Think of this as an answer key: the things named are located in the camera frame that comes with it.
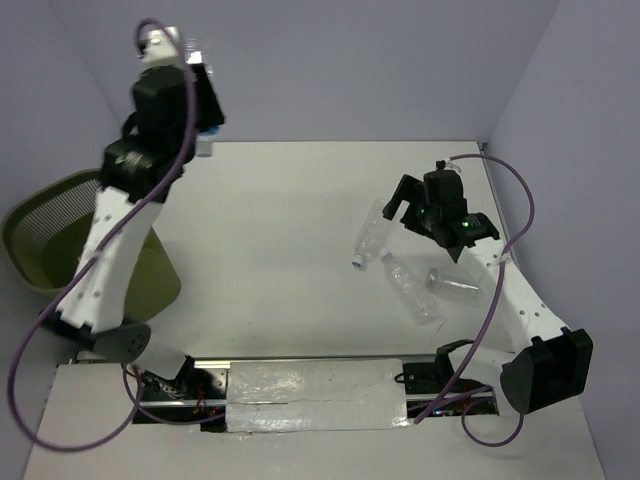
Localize clear bottle without cap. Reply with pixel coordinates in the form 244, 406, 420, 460
426, 268, 480, 303

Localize blue label plastic bottle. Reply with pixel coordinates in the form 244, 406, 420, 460
185, 39, 223, 157

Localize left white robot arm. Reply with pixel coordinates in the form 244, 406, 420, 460
44, 62, 225, 399

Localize clear bottle white cap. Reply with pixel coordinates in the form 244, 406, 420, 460
379, 248, 445, 327

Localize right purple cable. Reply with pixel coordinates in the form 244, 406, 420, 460
413, 153, 541, 449

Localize olive green mesh bin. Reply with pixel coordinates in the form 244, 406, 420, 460
1, 169, 181, 322

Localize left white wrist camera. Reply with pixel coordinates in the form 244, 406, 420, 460
136, 26, 183, 70

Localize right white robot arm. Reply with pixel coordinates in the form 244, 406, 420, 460
382, 170, 593, 415

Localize black mounting rail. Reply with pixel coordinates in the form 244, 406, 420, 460
130, 353, 501, 434

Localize silver taped panel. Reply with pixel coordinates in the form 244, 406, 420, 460
225, 359, 409, 433

